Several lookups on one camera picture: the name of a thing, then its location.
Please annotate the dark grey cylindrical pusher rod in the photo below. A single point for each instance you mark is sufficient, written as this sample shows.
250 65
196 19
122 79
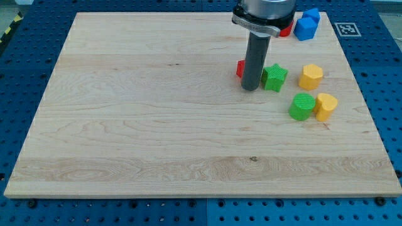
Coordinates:
256 52

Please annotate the blue cube block rear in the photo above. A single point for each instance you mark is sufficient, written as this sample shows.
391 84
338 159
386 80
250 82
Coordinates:
313 14

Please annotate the yellow hexagon block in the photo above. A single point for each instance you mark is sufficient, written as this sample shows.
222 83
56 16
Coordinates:
310 77

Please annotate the light wooden board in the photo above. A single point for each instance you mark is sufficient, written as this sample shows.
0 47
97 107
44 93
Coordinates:
148 105

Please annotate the yellow black hazard tape strip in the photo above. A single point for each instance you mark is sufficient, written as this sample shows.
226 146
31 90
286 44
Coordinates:
11 29

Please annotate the red star block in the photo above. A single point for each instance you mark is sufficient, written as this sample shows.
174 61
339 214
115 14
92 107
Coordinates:
240 68

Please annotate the green cylinder block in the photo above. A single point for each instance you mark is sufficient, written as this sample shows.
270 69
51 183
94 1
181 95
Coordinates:
302 106

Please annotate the yellow heart block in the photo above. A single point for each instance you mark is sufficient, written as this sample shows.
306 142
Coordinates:
325 104

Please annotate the blue pentagon block front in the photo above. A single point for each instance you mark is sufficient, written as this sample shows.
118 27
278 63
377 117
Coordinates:
305 29

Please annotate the green star block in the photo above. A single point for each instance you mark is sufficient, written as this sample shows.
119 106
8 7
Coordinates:
273 77

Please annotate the red block behind arm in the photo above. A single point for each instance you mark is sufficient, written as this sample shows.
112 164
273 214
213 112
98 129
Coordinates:
286 31

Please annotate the white fiducial marker tag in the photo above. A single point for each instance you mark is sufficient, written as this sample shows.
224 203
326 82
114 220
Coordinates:
347 29

